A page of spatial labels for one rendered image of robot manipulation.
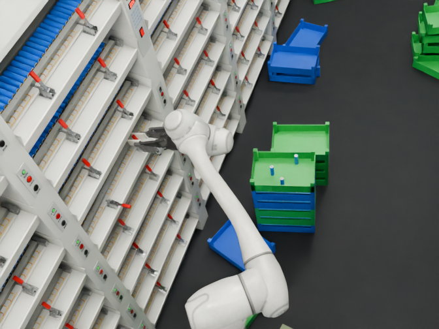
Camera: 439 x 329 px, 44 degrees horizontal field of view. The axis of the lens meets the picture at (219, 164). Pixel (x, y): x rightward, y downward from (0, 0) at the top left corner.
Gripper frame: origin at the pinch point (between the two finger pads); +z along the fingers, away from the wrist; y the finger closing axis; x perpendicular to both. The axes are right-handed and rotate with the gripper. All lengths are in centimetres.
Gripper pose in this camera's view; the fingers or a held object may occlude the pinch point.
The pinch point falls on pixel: (136, 139)
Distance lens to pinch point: 211.2
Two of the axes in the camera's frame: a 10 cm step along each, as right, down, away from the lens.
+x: -3.7, -6.1, -7.1
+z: -8.7, -0.5, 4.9
